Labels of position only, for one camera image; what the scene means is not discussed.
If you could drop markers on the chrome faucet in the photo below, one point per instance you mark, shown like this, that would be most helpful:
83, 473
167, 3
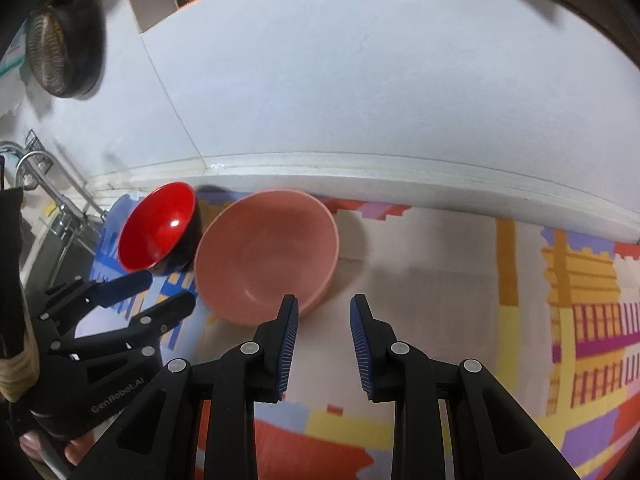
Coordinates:
50, 192

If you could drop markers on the steel sink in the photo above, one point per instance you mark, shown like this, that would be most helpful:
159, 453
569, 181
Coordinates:
60, 255

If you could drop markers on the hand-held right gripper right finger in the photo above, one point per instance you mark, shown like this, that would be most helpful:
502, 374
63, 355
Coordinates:
360, 345

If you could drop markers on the person's left hand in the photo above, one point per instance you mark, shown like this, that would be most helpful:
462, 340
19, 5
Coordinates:
77, 450

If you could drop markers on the pink bowl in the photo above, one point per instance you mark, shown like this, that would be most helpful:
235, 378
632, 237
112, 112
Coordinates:
270, 250

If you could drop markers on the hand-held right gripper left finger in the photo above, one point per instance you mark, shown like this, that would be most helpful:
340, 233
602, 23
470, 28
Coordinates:
287, 345

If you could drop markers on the colourful printed tablecloth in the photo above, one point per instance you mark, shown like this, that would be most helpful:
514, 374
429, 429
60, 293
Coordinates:
440, 270

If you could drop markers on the red and black bowl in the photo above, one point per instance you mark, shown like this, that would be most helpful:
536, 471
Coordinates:
155, 230

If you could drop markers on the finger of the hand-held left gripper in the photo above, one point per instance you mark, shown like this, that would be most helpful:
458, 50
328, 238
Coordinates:
170, 307
125, 282

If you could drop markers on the round mesh strainer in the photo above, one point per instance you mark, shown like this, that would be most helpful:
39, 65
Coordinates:
50, 47

